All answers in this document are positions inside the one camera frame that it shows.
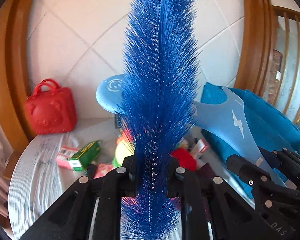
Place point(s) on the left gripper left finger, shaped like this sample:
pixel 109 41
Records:
pixel 89 208

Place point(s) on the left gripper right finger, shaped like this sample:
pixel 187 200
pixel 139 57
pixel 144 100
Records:
pixel 212 209

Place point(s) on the blue bristle duster brush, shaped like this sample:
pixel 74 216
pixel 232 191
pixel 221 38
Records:
pixel 161 70

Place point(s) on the red bear handbag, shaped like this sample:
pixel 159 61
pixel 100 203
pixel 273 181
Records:
pixel 51 108

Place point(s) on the green cardboard box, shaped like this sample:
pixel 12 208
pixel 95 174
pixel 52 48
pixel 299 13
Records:
pixel 85 156

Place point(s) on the red white small box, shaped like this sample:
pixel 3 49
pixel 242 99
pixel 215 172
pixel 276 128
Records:
pixel 63 155

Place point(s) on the wooden slat room divider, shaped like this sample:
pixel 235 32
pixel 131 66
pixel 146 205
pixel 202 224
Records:
pixel 287 23

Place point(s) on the rolled patterned mat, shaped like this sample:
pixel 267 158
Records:
pixel 275 77

